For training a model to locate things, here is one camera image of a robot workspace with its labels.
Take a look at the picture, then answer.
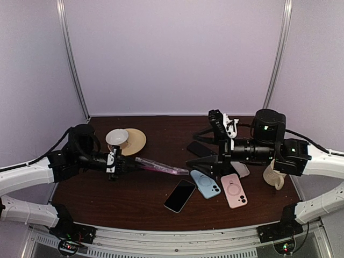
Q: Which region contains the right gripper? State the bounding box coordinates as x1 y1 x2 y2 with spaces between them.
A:
185 125 276 181

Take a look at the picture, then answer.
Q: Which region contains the black phone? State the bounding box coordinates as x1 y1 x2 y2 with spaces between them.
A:
187 141 217 157

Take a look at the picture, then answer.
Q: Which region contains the magenta purple phone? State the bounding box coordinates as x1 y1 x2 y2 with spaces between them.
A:
141 166 178 175

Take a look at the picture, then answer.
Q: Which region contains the white phone case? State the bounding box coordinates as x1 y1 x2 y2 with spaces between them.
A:
231 162 250 178

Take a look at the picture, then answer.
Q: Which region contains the silver white phone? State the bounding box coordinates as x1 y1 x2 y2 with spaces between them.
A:
163 180 196 213

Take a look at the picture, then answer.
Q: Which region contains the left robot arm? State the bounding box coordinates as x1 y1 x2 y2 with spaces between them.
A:
1 124 136 239

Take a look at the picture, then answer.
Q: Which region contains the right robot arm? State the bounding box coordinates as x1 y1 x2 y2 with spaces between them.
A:
186 109 343 242

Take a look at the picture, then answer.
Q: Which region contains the white ceramic cup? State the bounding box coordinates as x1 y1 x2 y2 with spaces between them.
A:
105 128 129 146

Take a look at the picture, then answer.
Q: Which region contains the beige saucer plate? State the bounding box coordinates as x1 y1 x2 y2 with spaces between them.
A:
120 128 147 156

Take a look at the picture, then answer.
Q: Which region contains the cream ribbed mug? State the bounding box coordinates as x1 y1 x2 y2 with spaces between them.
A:
263 160 286 190

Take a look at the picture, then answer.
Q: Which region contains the left round status board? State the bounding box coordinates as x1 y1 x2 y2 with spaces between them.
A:
58 240 79 256

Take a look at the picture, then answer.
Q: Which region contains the round status board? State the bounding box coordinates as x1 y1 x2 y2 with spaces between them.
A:
274 240 296 255
58 240 79 256

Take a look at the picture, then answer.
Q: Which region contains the right round status board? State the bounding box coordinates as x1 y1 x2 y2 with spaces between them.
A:
274 240 296 255

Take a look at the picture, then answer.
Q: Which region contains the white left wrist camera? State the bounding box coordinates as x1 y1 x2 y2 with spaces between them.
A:
106 152 116 173

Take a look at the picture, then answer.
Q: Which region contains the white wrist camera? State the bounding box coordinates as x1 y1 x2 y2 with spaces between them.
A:
106 152 116 173
223 113 239 151

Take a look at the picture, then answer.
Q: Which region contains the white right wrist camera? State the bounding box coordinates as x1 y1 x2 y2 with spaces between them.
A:
223 113 239 151

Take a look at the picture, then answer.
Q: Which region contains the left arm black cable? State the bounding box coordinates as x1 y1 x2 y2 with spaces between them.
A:
0 126 108 173

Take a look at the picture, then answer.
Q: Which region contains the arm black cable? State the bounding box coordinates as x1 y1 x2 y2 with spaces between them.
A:
0 126 108 173
236 122 344 158

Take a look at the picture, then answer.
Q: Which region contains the front aluminium rail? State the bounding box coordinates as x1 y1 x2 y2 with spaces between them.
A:
23 211 333 258

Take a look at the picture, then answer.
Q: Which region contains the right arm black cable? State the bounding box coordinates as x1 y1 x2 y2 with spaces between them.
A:
236 122 344 158

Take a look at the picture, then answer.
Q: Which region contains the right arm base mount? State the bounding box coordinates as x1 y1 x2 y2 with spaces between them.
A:
257 223 303 243

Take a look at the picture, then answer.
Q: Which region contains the right aluminium frame post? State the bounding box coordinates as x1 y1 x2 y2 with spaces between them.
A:
262 0 293 109

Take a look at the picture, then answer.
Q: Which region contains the aluminium frame post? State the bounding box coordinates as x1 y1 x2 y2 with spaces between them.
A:
56 0 91 121
262 0 293 109

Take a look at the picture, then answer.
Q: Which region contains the left aluminium frame post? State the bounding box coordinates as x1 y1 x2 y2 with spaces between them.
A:
56 0 91 121

